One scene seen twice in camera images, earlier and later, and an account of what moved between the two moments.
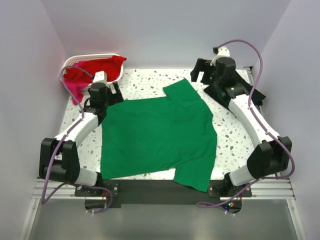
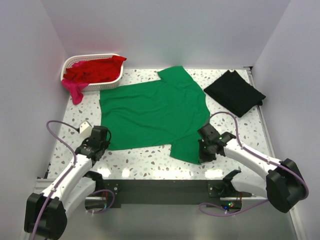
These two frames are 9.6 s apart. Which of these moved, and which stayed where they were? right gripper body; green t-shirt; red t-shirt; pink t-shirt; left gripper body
Moved: green t-shirt; right gripper body; left gripper body
Stayed: red t-shirt; pink t-shirt
